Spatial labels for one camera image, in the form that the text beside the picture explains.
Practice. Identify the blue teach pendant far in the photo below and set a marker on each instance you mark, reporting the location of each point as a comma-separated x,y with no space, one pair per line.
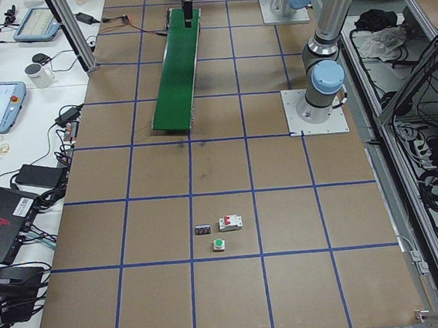
38,25

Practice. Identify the black power adapter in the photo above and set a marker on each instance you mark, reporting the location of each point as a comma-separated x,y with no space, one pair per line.
40,176

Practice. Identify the green conveyor belt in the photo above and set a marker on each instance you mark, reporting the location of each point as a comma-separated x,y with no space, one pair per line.
173,110

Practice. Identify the white crumpled cloth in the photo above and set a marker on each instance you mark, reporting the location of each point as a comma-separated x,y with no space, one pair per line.
384,45

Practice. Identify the black laptop with red logo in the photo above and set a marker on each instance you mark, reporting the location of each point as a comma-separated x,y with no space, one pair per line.
17,214

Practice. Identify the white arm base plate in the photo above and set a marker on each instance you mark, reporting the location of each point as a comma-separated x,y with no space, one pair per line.
281,12
305,120

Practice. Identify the white red circuit breaker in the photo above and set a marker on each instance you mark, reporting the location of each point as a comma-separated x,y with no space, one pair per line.
230,223

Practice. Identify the aluminium frame post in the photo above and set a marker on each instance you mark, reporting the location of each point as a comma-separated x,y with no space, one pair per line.
69,25

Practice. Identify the white coffee mug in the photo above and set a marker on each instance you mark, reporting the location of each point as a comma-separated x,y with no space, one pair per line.
40,76

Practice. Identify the green push button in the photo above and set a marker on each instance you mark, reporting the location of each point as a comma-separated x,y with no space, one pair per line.
219,245

